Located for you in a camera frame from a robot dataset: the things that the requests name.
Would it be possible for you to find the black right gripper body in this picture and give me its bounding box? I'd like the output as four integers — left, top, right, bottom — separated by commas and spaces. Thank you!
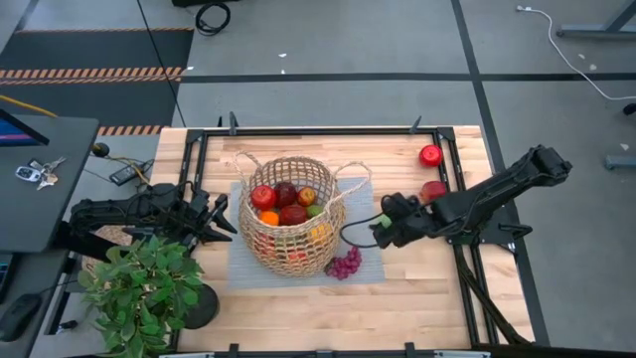
391, 195, 439, 241

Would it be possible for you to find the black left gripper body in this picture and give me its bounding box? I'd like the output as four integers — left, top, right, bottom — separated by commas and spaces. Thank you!
181, 190, 230, 251

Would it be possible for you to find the dark red apple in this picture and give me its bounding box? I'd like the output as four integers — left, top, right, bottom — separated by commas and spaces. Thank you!
273, 181, 298, 209

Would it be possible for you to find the dark red bell pepper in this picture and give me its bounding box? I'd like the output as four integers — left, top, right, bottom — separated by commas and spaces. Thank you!
278, 204, 309, 228

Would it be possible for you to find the red yellow apple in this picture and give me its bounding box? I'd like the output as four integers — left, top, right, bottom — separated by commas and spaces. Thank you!
296, 186, 318, 208

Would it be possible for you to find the purple grape bunch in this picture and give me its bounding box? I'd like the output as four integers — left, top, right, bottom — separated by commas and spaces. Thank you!
325, 246, 364, 280

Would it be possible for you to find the grey woven placemat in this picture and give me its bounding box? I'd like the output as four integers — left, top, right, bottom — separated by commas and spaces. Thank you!
227, 176, 387, 292

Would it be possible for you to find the black plant pot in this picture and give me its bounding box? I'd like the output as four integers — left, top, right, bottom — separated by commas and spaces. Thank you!
181, 282, 222, 330

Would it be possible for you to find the black power adapter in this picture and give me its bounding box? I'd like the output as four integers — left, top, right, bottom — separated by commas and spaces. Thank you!
108, 158, 155, 188

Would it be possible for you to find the round woven mat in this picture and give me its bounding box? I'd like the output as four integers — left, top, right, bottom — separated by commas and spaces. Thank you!
81, 223, 135, 269

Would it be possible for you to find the green leafy plant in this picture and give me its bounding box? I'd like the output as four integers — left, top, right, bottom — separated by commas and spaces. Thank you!
77, 234, 205, 358

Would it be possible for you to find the black desk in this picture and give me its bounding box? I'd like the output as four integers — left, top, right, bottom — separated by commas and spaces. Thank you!
0, 114, 100, 255

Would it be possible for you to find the dark grey desk shelf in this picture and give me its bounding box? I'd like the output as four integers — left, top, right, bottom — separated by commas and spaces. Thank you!
0, 248, 71, 358

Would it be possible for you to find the key bunch with fob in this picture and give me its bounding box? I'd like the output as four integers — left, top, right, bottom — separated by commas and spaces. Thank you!
14, 156, 66, 192

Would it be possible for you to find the black mat striped edge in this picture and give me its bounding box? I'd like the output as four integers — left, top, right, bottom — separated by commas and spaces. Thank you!
0, 27, 196, 136

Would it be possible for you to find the computer monitor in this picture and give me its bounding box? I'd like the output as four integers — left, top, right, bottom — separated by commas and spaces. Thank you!
0, 107, 51, 148

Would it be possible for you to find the black computer mouse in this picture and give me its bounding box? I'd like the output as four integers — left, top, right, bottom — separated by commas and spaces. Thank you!
0, 292, 44, 343

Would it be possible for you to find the grey furniture foot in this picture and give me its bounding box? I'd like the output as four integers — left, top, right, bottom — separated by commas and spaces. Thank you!
603, 154, 636, 173

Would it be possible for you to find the grey table leg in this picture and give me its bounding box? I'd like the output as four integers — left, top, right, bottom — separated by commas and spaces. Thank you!
555, 0, 636, 42

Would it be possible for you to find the woven rope basket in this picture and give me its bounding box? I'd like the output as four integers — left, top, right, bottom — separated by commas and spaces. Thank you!
232, 150, 374, 278

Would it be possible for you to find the black metal table frame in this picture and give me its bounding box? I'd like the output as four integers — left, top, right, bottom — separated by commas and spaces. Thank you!
171, 125, 538, 358

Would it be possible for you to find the thin black cable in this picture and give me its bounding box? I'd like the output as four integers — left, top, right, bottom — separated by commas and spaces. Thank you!
136, 0, 188, 128

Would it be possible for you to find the black coiled cable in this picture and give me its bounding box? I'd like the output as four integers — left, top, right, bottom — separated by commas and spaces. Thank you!
194, 2, 233, 37

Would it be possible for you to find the yellow cable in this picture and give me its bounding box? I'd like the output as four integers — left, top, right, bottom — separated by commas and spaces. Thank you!
0, 93, 60, 119

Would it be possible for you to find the white cable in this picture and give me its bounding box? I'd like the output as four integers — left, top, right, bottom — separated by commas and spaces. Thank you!
515, 4, 636, 101

